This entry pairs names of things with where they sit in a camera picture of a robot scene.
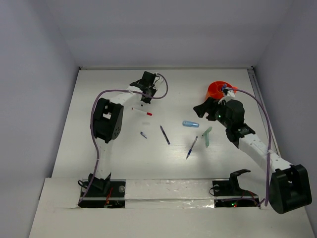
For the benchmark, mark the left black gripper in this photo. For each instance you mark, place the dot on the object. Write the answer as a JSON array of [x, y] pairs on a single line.
[[153, 90]]

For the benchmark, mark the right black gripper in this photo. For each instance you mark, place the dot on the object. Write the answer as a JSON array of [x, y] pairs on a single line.
[[208, 106]]

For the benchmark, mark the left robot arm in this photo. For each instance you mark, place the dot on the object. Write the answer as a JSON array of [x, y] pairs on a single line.
[[106, 122]]

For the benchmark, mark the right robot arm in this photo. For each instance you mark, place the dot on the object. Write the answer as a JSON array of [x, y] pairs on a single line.
[[287, 185]]

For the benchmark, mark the orange round pen holder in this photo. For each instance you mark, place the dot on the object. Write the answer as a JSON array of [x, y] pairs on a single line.
[[215, 90]]

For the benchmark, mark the blue ballpoint pen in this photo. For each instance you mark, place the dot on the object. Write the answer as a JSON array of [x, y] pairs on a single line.
[[191, 148]]

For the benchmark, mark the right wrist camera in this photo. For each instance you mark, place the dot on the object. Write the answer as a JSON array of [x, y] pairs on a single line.
[[228, 94]]

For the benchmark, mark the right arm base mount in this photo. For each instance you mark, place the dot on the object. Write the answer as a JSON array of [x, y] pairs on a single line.
[[227, 192]]

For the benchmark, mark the silver taped front rail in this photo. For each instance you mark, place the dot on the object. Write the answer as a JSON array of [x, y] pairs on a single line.
[[168, 194]]

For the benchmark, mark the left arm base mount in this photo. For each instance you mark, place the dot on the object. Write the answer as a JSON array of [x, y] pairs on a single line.
[[103, 193]]

